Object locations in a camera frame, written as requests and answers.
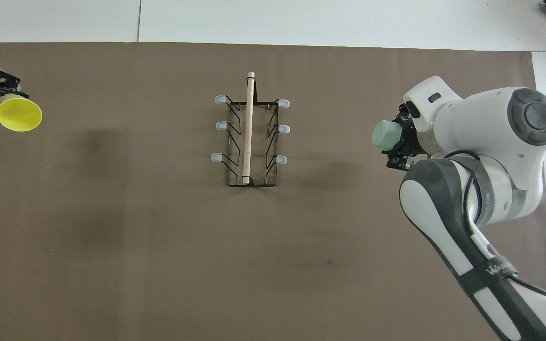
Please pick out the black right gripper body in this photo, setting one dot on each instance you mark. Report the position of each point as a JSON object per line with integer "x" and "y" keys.
{"x": 411, "y": 139}

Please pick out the pale green plastic cup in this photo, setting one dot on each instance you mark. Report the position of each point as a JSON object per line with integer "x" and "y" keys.
{"x": 386, "y": 134}

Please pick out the yellow plastic cup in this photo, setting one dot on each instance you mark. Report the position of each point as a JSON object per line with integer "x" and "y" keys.
{"x": 19, "y": 113}

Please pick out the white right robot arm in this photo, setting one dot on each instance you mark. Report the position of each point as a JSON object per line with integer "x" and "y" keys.
{"x": 491, "y": 132}

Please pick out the brown paper table mat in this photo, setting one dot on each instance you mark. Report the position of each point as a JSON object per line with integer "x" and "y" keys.
{"x": 206, "y": 237}

